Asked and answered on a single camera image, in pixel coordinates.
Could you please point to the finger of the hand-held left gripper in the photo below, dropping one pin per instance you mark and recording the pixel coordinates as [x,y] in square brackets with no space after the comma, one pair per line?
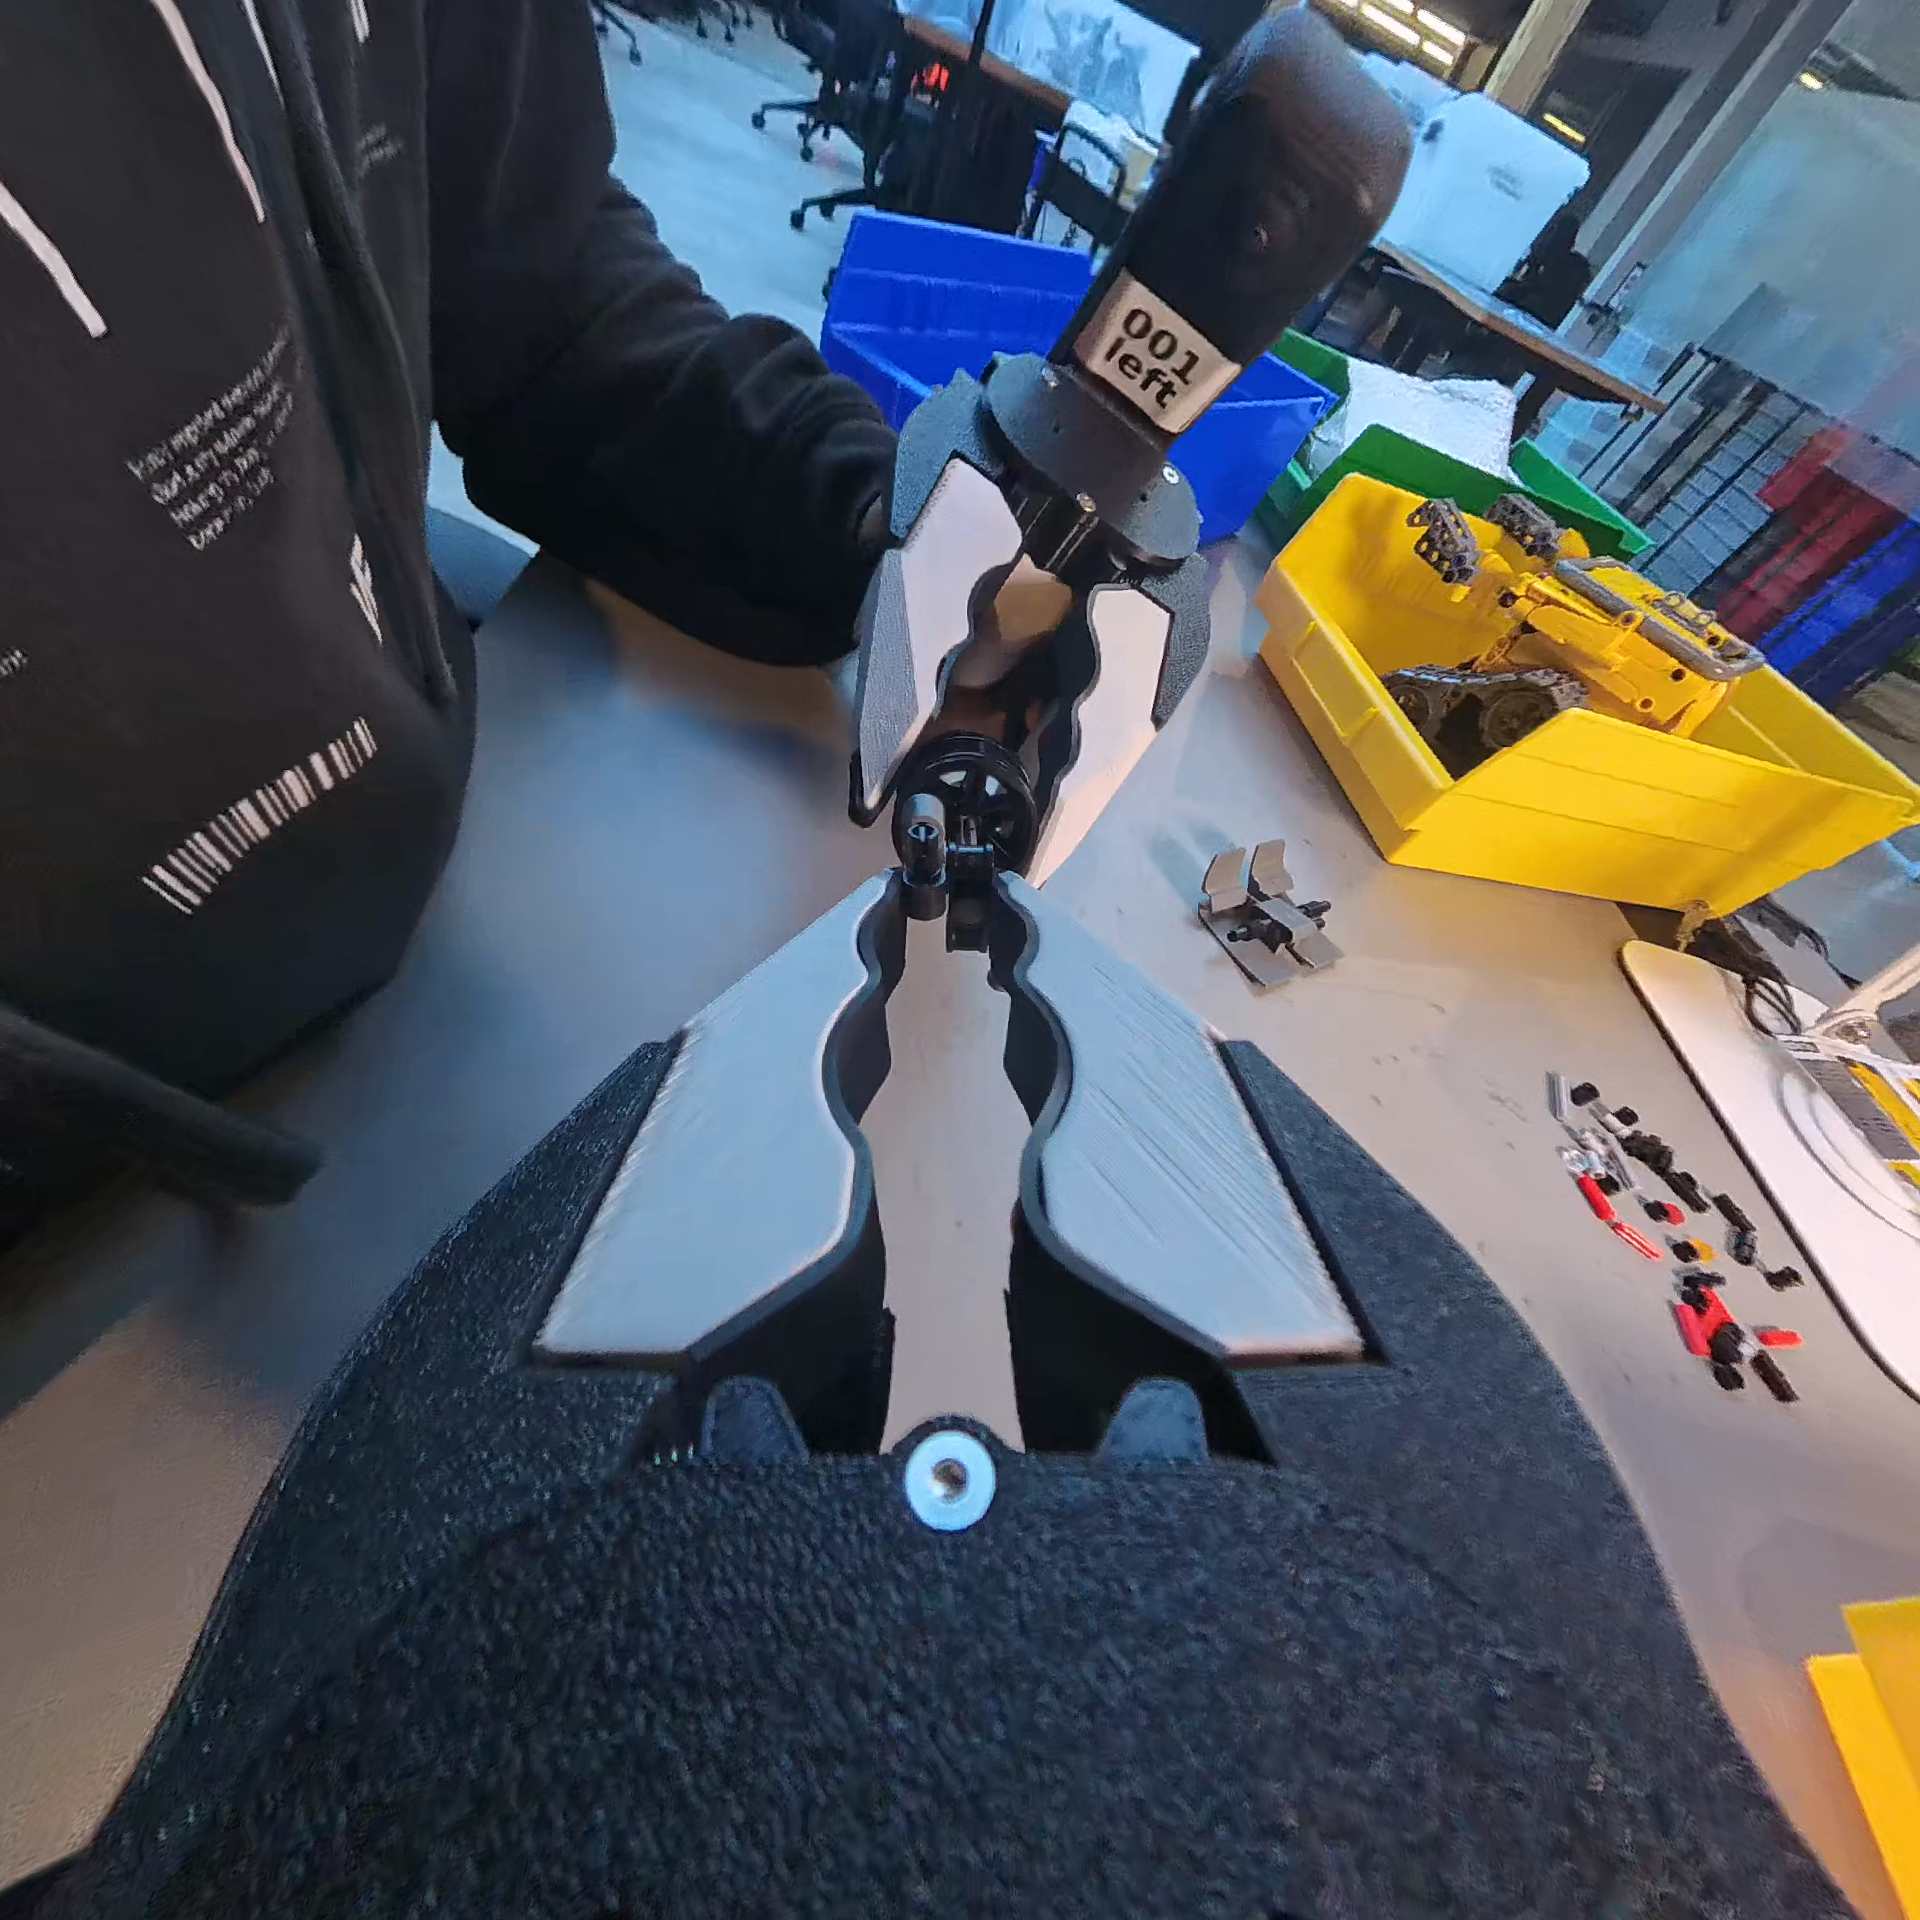
[1125,691]
[930,599]

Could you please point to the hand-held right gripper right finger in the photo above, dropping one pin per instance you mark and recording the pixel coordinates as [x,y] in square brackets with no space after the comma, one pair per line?
[1184,1202]

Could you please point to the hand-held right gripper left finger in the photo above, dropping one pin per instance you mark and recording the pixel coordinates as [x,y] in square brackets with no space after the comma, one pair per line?
[721,1202]

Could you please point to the black toy wheel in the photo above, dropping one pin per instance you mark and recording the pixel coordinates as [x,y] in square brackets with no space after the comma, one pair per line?
[974,787]

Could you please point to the small black grey brick assembly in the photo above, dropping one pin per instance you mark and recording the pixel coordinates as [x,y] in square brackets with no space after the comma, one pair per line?
[921,885]

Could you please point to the person's left forearm black sleeve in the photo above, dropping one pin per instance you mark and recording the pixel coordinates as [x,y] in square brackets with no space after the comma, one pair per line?
[676,482]

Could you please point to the background wooden desk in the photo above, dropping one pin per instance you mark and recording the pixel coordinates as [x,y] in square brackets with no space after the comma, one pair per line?
[1529,339]

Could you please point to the black utility cart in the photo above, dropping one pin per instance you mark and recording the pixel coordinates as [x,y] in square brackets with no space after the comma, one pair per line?
[1088,181]

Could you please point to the clear plastic storage tub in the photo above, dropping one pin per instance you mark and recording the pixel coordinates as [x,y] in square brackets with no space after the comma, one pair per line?
[1095,53]

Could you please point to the white storage box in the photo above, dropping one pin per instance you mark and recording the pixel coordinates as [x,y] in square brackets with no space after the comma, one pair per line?
[1501,181]

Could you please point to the grey panel brick assembly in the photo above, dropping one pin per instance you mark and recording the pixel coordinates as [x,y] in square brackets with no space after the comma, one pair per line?
[1266,946]

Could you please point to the dark metal rod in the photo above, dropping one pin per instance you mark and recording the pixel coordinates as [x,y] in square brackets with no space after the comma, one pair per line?
[1306,910]

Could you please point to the blue plastic bin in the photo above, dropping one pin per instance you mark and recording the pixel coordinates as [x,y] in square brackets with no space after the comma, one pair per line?
[930,301]

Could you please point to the bubble wrap sheet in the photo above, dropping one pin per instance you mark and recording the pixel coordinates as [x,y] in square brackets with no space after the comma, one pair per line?
[1424,412]

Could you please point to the green plastic bin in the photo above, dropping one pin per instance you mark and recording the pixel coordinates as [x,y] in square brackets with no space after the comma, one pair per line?
[1424,464]

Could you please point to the black office chair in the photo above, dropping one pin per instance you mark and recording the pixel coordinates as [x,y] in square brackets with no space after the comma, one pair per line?
[840,91]

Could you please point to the grey office chair seat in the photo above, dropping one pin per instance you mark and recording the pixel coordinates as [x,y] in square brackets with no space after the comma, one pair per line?
[481,564]

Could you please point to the yellow toy robot model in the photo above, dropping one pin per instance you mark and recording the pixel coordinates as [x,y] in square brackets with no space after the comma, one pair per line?
[1590,646]

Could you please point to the pile of small toy bricks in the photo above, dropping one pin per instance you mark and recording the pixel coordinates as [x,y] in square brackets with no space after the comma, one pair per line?
[1681,1214]

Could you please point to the yellow plastic bin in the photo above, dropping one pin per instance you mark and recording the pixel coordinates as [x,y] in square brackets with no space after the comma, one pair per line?
[1876,1757]
[1652,827]

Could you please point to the white book stand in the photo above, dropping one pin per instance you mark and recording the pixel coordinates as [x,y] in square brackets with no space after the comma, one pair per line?
[1724,1080]

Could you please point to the yellow sticker sheet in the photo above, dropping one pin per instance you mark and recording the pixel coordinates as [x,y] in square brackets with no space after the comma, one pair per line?
[1868,1110]

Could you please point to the red and blue stacked bins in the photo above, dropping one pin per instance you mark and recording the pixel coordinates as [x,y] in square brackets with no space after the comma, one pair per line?
[1829,571]

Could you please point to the person's black printed hoodie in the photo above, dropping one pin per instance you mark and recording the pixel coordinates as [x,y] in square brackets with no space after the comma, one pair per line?
[225,599]

